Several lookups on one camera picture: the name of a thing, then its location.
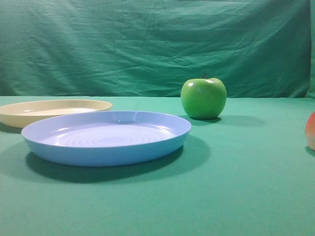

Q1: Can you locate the red and yellow bread bun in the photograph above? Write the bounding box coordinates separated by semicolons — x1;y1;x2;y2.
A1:
305;112;315;150

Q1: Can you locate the yellow plastic plate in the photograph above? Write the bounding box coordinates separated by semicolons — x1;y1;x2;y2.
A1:
0;99;113;128

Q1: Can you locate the green table cloth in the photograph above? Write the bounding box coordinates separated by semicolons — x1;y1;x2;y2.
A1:
0;98;315;236

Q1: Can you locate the green backdrop cloth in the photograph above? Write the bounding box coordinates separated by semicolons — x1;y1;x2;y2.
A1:
0;0;315;98

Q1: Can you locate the green apple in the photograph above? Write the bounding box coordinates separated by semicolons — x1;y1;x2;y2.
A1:
180;73;227;120

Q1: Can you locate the blue plastic plate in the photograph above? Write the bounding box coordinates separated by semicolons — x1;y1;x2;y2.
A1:
21;111;191;167

